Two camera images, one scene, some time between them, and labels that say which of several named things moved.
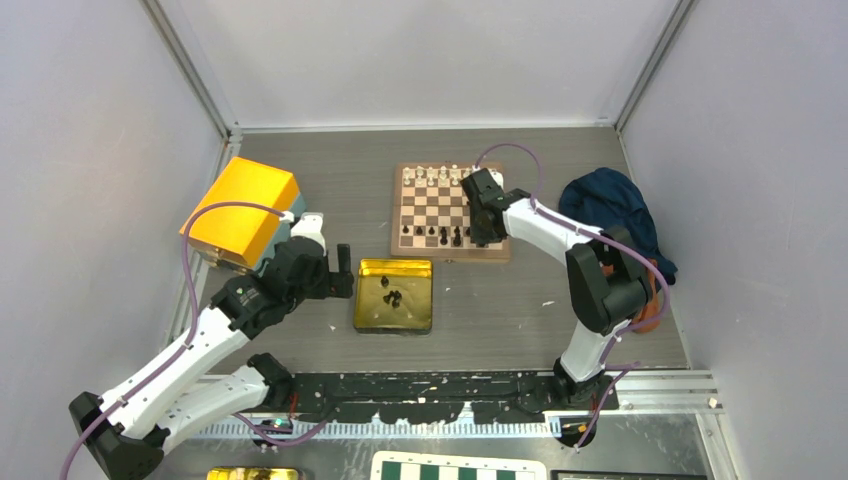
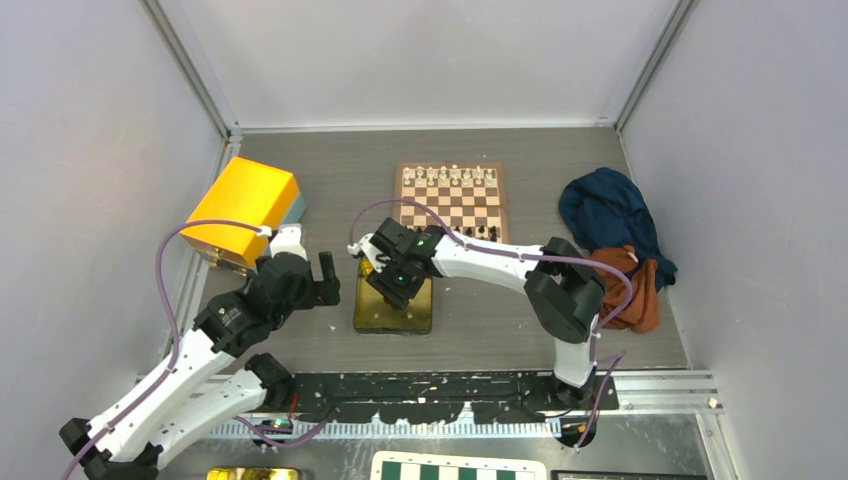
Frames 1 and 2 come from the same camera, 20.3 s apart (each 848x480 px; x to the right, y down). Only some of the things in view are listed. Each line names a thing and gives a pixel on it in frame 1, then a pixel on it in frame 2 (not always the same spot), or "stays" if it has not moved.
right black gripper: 479,237 → 398,298
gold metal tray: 412,278 stays
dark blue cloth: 607,199 stays
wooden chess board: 431,217 stays
